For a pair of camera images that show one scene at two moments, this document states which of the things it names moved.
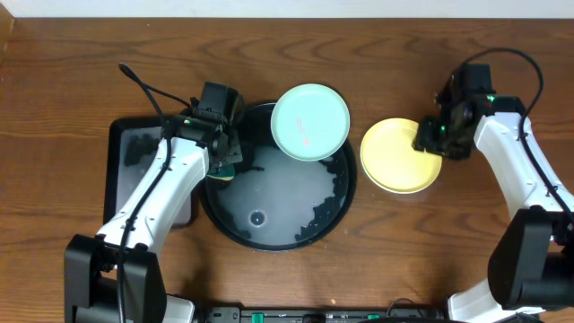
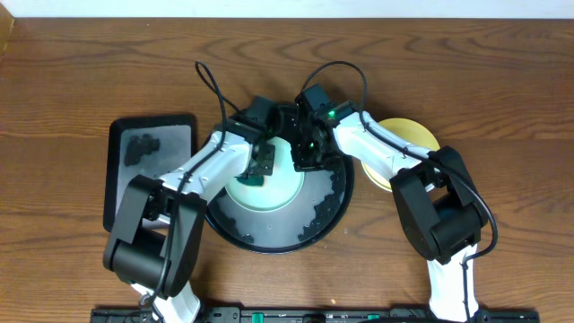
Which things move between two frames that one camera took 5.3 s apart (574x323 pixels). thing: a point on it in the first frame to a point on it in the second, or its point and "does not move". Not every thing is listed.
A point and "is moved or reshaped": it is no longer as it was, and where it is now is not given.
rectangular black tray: [132, 146] does not move
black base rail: [326, 315] does not move
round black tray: [276, 202] does not move
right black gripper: [423, 136] to [301, 161]
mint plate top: [310, 122] is moved or reshaped
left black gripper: [238, 154] to [272, 155]
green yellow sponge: [226, 172] is moved or reshaped
